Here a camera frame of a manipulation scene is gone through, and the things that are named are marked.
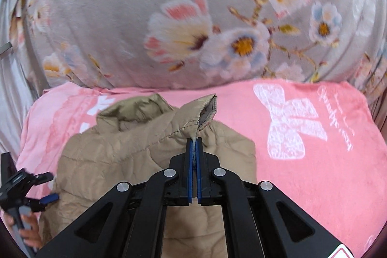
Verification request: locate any tan padded jacket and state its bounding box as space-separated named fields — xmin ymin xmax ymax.
xmin=38 ymin=94 xmax=257 ymax=258

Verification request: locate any person's left hand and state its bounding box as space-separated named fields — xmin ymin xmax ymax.
xmin=4 ymin=214 xmax=43 ymax=249

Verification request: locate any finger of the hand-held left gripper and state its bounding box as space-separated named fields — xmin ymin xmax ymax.
xmin=16 ymin=172 xmax=54 ymax=186
xmin=28 ymin=193 xmax=60 ymax=212

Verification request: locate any grey satin sheet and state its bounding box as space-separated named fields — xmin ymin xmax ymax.
xmin=0 ymin=0 xmax=41 ymax=156

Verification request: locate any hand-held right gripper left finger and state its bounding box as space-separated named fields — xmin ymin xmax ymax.
xmin=36 ymin=138 xmax=194 ymax=258

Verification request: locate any grey floral blanket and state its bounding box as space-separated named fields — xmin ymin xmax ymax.
xmin=9 ymin=0 xmax=387 ymax=95

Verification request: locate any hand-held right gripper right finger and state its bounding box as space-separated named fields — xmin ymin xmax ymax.
xmin=196 ymin=138 xmax=343 ymax=258

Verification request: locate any pink bow print blanket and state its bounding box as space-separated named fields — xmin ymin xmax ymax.
xmin=16 ymin=80 xmax=387 ymax=258

